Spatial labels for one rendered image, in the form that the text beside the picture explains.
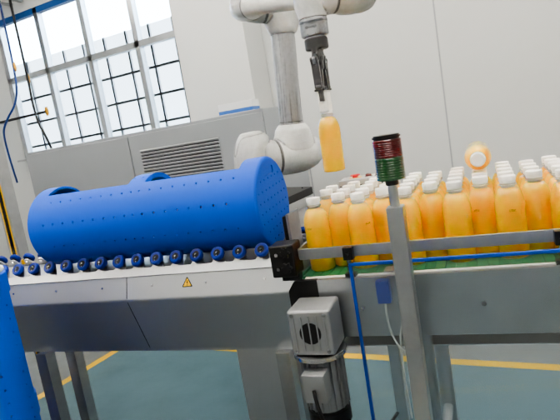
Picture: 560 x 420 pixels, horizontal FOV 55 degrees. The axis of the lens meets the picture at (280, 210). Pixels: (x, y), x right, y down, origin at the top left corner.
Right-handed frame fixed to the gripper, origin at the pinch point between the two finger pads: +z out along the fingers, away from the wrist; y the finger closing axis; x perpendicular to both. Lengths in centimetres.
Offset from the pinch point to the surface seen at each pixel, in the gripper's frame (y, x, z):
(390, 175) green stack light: 56, 27, 19
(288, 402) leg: 26, -19, 91
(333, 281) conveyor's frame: 40, 6, 48
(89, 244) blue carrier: 30, -79, 34
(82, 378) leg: 11, -114, 93
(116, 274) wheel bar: 28, -73, 45
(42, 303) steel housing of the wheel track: 31, -105, 53
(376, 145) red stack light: 55, 24, 13
